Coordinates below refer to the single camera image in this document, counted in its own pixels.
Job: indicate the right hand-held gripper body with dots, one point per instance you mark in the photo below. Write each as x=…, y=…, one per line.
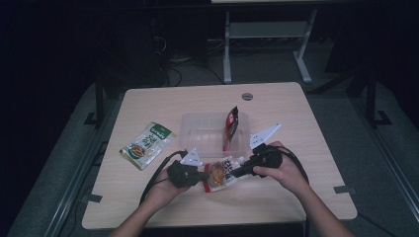
x=267, y=154

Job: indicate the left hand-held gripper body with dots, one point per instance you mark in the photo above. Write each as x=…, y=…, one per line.
x=183, y=174

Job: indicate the white and red spouted pouch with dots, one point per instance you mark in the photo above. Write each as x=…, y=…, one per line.
x=221, y=174

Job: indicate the clear plastic container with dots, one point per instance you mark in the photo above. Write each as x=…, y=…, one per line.
x=206, y=133

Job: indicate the red and black snack packet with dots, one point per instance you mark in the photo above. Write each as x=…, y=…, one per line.
x=231, y=126

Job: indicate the person's left hand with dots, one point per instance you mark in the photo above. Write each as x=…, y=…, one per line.
x=161, y=191

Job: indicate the person's right hand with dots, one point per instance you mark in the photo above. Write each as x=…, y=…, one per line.
x=290, y=174

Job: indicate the green and white snack packet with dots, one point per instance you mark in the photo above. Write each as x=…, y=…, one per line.
x=147, y=142

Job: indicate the grey round table grommet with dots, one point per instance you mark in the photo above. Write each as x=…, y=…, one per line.
x=247, y=96

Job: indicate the grey tape strip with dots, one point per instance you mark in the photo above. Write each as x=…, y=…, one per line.
x=92, y=198
x=344, y=189

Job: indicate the black metal stand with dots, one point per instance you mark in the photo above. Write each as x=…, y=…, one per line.
x=99, y=105
x=371, y=105

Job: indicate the white metal desk frame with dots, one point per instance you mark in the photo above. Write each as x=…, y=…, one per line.
x=268, y=30

